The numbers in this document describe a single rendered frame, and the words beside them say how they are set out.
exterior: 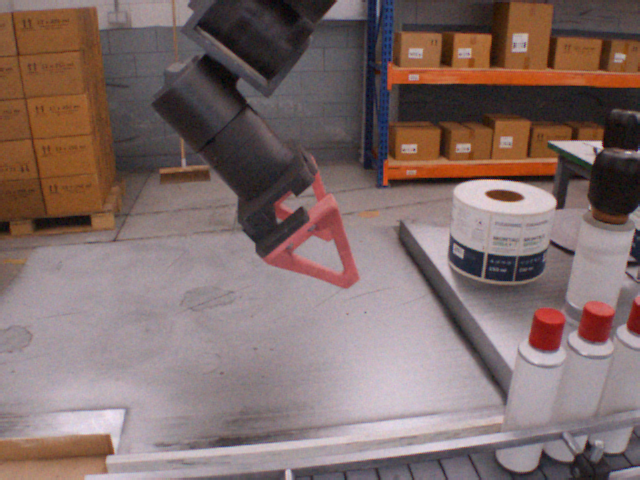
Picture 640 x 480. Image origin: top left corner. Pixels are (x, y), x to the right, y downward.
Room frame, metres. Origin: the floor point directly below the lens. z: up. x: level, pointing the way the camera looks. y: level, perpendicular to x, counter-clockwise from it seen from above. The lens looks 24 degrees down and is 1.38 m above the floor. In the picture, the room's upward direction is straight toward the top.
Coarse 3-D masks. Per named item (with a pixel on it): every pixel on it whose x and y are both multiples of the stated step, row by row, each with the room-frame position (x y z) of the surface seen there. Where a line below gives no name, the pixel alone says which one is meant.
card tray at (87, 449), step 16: (0, 448) 0.50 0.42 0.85; (16, 448) 0.50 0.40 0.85; (32, 448) 0.51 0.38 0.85; (48, 448) 0.51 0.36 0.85; (64, 448) 0.51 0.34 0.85; (80, 448) 0.51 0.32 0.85; (96, 448) 0.52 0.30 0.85; (112, 448) 0.52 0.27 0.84; (0, 464) 0.49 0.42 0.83; (16, 464) 0.49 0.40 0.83; (32, 464) 0.49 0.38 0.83; (48, 464) 0.50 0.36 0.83; (64, 464) 0.50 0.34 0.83; (80, 464) 0.50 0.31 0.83; (96, 464) 0.50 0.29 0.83
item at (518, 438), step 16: (608, 416) 0.45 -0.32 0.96; (624, 416) 0.45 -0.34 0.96; (512, 432) 0.43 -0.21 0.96; (528, 432) 0.43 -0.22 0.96; (544, 432) 0.43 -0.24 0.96; (560, 432) 0.43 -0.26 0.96; (576, 432) 0.43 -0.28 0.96; (592, 432) 0.44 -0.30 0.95; (400, 448) 0.41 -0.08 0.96; (416, 448) 0.41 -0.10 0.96; (432, 448) 0.41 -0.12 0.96; (448, 448) 0.41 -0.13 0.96; (464, 448) 0.41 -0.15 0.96; (480, 448) 0.42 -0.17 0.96; (496, 448) 0.42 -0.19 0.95; (256, 464) 0.39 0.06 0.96; (272, 464) 0.39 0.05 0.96; (288, 464) 0.39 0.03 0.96; (304, 464) 0.39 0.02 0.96; (320, 464) 0.39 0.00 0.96; (336, 464) 0.39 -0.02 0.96; (352, 464) 0.40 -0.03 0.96; (368, 464) 0.40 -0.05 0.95; (384, 464) 0.40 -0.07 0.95; (400, 464) 0.40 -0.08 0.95
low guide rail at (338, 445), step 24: (384, 432) 0.49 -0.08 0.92; (408, 432) 0.48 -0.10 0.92; (432, 432) 0.49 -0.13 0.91; (456, 432) 0.49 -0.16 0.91; (480, 432) 0.49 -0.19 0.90; (120, 456) 0.44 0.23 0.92; (144, 456) 0.44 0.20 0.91; (168, 456) 0.44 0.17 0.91; (192, 456) 0.45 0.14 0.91; (216, 456) 0.45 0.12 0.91; (240, 456) 0.45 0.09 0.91; (264, 456) 0.46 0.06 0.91; (288, 456) 0.46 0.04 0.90; (312, 456) 0.46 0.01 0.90
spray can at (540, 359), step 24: (552, 312) 0.47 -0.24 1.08; (528, 336) 0.47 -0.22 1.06; (552, 336) 0.45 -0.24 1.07; (528, 360) 0.45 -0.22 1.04; (552, 360) 0.45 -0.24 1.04; (528, 384) 0.45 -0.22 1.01; (552, 384) 0.45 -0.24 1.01; (528, 408) 0.45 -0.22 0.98; (552, 408) 0.45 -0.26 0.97; (504, 432) 0.46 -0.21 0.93; (504, 456) 0.46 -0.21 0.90; (528, 456) 0.44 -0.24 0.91
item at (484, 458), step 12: (636, 432) 0.50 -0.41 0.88; (636, 444) 0.48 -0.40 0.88; (456, 456) 0.48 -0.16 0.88; (468, 456) 0.48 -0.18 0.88; (480, 456) 0.48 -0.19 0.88; (492, 456) 0.48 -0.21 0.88; (612, 456) 0.47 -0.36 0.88; (624, 456) 0.47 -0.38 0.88; (636, 456) 0.46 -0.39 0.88; (372, 468) 0.46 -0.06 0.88; (384, 468) 0.46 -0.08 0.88; (396, 468) 0.46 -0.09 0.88; (408, 468) 0.46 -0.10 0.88; (420, 468) 0.46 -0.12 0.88; (432, 468) 0.46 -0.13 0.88; (444, 468) 0.46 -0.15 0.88; (456, 468) 0.46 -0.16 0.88; (468, 468) 0.46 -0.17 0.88; (480, 468) 0.46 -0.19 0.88; (492, 468) 0.46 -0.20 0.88; (540, 468) 0.45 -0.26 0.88; (552, 468) 0.45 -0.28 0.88; (564, 468) 0.45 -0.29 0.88; (612, 468) 0.45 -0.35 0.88; (624, 468) 0.45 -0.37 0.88
